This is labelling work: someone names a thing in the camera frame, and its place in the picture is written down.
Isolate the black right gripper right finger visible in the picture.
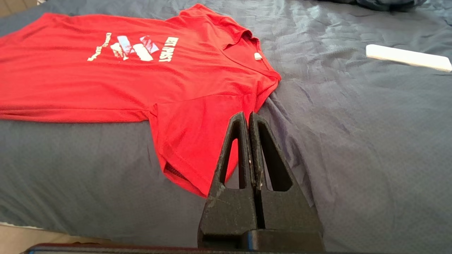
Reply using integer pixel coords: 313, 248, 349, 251
249, 112, 324, 233

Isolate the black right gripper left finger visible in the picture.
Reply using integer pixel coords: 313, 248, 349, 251
197, 112, 261, 247

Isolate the red printed t-shirt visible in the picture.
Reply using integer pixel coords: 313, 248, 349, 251
0, 4, 282, 198

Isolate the flat white remote control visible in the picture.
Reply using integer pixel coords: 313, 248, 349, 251
365, 44, 452, 73

